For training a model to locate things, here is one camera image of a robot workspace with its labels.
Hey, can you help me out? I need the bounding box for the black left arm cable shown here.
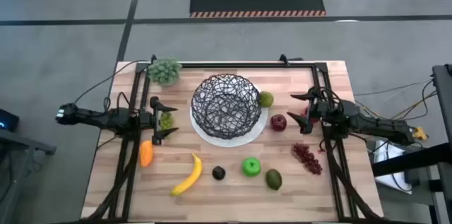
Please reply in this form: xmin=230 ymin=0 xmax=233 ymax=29
xmin=73 ymin=59 xmax=152 ymax=105

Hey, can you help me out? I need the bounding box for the green avocado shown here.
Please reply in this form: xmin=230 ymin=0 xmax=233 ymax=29
xmin=265 ymin=168 xmax=283 ymax=191

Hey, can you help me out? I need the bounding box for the dark plum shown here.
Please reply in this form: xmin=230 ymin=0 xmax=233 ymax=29
xmin=212 ymin=165 xmax=227 ymax=181

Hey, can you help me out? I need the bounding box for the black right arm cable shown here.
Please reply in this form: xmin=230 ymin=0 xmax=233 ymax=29
xmin=316 ymin=87 xmax=342 ymax=103

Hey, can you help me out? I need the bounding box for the black computer with blue light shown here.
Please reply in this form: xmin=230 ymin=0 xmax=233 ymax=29
xmin=0 ymin=108 xmax=20 ymax=133

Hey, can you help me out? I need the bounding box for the green apple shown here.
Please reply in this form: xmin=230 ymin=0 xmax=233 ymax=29
xmin=242 ymin=157 xmax=262 ymax=177

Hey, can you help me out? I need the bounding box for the white paper sheet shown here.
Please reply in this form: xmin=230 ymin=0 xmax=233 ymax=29
xmin=374 ymin=138 xmax=413 ymax=195

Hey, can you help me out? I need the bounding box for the yellow plug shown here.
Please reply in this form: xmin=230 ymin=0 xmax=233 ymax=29
xmin=413 ymin=126 xmax=429 ymax=141

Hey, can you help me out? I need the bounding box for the green grape bunch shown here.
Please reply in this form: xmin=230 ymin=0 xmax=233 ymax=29
xmin=159 ymin=112 xmax=174 ymax=130

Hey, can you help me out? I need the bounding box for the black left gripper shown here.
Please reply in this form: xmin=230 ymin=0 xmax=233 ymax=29
xmin=139 ymin=95 xmax=179 ymax=146

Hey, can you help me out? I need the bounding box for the yellow floor cable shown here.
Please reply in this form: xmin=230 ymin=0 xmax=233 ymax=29
xmin=390 ymin=90 xmax=439 ymax=121

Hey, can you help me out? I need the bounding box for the black aluminium frame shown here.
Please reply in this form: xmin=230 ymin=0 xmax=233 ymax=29
xmin=84 ymin=60 xmax=384 ymax=223

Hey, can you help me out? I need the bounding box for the orange mango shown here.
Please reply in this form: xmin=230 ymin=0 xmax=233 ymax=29
xmin=140 ymin=140 xmax=154 ymax=168

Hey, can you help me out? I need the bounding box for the red apple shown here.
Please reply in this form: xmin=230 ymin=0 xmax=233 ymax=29
xmin=270 ymin=114 xmax=287 ymax=132

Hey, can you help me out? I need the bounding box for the black side table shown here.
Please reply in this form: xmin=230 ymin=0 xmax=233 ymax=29
xmin=432 ymin=64 xmax=452 ymax=140

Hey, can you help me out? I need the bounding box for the white round mat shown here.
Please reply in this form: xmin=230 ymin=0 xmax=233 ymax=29
xmin=189 ymin=82 xmax=269 ymax=148

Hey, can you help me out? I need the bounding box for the yellow banana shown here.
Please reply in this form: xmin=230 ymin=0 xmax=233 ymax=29
xmin=169 ymin=153 xmax=203 ymax=197

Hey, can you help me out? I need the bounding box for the green potted succulent plant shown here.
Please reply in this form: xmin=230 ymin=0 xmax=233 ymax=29
xmin=147 ymin=57 xmax=183 ymax=87

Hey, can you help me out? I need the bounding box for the black table beam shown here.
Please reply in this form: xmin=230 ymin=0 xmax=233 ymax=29
xmin=370 ymin=142 xmax=452 ymax=177

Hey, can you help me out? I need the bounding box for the red grape bunch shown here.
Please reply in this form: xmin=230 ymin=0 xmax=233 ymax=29
xmin=291 ymin=142 xmax=323 ymax=176

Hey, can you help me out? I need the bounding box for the grey side table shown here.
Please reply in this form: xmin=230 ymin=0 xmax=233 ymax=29
xmin=0 ymin=128 xmax=57 ymax=224

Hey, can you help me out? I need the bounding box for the black wire basket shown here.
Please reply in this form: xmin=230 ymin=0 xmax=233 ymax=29
xmin=191 ymin=73 xmax=263 ymax=140

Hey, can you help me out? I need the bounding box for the green pear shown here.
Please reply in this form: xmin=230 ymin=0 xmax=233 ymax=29
xmin=259 ymin=90 xmax=275 ymax=108

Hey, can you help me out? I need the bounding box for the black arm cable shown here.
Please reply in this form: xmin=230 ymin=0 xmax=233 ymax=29
xmin=316 ymin=87 xmax=342 ymax=103
xmin=73 ymin=59 xmax=152 ymax=105

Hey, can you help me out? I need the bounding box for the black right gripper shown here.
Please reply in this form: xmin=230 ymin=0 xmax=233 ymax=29
xmin=286 ymin=91 xmax=342 ymax=135

